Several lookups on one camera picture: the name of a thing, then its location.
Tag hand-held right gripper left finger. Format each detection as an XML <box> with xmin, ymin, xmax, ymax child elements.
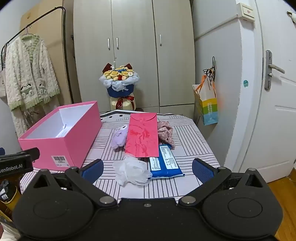
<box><xmin>29</xmin><ymin>159</ymin><xmax>117</xmax><ymax>207</ymax></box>

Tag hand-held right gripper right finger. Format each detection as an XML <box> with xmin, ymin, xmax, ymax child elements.
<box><xmin>178</xmin><ymin>158</ymin><xmax>270</xmax><ymax>207</ymax></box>

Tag pink cardboard box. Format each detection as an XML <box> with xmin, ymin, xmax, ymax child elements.
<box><xmin>18</xmin><ymin>101</ymin><xmax>102</xmax><ymax>169</ymax></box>

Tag purple plush toy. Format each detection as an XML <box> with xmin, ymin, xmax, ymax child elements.
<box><xmin>112</xmin><ymin>124</ymin><xmax>129</xmax><ymax>149</ymax></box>

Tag pink floral scrunchie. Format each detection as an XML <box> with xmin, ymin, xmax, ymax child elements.
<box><xmin>157</xmin><ymin>120</ymin><xmax>176</xmax><ymax>149</ymax></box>

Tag yellow container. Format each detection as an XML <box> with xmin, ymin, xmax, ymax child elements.
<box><xmin>0</xmin><ymin>183</ymin><xmax>22</xmax><ymax>211</ymax></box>

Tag white mesh bath sponge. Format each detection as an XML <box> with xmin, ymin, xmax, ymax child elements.
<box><xmin>113</xmin><ymin>155</ymin><xmax>152</xmax><ymax>186</ymax></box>

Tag blue wet wipes pack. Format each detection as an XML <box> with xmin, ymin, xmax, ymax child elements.
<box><xmin>149</xmin><ymin>144</ymin><xmax>185</xmax><ymax>179</ymax></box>

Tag fluffy white pants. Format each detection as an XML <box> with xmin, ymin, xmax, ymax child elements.
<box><xmin>10</xmin><ymin>95</ymin><xmax>58</xmax><ymax>138</ymax></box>

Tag red paper envelope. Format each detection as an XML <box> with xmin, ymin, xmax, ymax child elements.
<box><xmin>125</xmin><ymin>112</ymin><xmax>159</xmax><ymax>158</ymax></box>

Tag colourful paper gift bag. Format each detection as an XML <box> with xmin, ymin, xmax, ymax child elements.
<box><xmin>193</xmin><ymin>75</ymin><xmax>219</xmax><ymax>126</ymax></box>

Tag yellow flower bouquet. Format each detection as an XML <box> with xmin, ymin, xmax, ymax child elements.
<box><xmin>99</xmin><ymin>62</ymin><xmax>140</xmax><ymax>111</ymax></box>

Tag white door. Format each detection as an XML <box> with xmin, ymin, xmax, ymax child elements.
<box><xmin>223</xmin><ymin>0</ymin><xmax>296</xmax><ymax>183</ymax></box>

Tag fluffy white green cardigan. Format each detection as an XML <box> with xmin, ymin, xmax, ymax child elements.
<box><xmin>5</xmin><ymin>34</ymin><xmax>60</xmax><ymax>111</ymax></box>

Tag beige wardrobe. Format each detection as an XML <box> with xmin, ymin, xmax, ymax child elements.
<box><xmin>73</xmin><ymin>0</ymin><xmax>197</xmax><ymax>114</ymax></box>

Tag beige wooden panel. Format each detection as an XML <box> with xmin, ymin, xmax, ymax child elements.
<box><xmin>21</xmin><ymin>0</ymin><xmax>74</xmax><ymax>105</ymax></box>

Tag black clothes rack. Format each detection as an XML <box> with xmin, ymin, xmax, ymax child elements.
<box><xmin>1</xmin><ymin>6</ymin><xmax>74</xmax><ymax>105</ymax></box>

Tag black hanging cables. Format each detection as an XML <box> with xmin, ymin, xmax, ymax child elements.
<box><xmin>203</xmin><ymin>56</ymin><xmax>217</xmax><ymax>81</ymax></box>

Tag silver door handle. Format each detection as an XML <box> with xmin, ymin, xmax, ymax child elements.
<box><xmin>265</xmin><ymin>50</ymin><xmax>285</xmax><ymax>91</ymax></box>

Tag white wall box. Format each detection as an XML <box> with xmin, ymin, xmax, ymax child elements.
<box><xmin>236</xmin><ymin>2</ymin><xmax>255</xmax><ymax>21</ymax></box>

